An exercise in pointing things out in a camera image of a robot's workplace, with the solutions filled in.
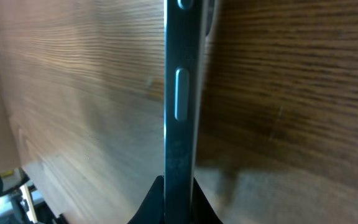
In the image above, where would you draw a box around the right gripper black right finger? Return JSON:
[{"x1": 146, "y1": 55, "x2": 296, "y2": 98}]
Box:
[{"x1": 192, "y1": 179, "x2": 223, "y2": 224}]

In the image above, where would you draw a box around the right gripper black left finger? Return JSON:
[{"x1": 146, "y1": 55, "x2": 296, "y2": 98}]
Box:
[{"x1": 128, "y1": 175, "x2": 164, "y2": 224}]

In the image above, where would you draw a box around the blue screen smartphone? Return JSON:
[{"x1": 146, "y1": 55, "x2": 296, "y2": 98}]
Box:
[{"x1": 163, "y1": 0, "x2": 216, "y2": 223}]

